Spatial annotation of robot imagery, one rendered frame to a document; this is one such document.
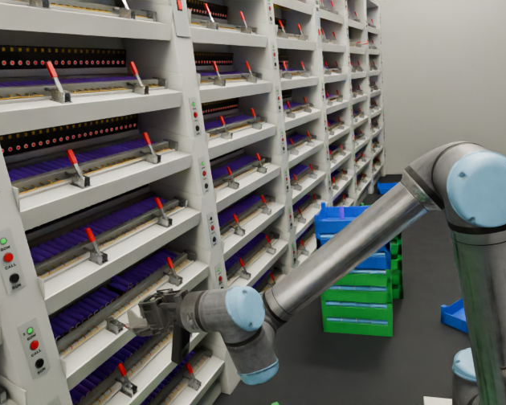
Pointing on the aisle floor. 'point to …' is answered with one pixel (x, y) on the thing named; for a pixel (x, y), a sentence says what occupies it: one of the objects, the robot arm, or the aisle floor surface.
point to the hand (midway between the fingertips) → (132, 325)
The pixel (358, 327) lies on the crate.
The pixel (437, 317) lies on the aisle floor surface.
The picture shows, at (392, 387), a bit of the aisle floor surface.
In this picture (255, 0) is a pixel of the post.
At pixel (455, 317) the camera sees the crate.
